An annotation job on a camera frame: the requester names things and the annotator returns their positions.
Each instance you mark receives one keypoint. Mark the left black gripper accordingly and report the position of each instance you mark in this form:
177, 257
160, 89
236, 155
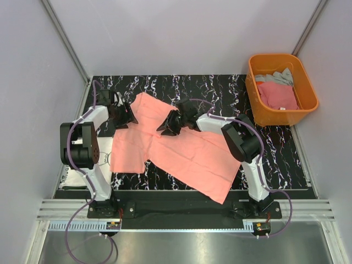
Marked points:
128, 114

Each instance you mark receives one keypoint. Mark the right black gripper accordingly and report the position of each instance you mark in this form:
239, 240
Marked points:
164, 126

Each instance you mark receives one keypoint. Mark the orange plastic bin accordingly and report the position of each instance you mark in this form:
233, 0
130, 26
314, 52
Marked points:
268, 63

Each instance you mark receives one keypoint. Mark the dark pink t-shirt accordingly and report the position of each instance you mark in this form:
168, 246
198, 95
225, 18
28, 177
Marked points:
277, 96

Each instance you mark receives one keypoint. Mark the folded white printed t-shirt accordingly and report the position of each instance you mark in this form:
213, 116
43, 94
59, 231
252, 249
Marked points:
72, 179

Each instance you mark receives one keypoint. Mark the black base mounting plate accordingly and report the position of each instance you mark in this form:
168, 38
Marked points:
181, 211

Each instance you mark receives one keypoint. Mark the salmon pink t-shirt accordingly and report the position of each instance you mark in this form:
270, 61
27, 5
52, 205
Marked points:
200, 160

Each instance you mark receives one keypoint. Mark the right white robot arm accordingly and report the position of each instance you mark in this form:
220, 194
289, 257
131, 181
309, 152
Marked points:
241, 137

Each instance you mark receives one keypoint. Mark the grey t-shirt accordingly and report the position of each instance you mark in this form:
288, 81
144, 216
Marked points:
283, 78

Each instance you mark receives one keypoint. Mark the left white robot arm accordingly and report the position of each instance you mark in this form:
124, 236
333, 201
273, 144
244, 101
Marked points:
79, 147

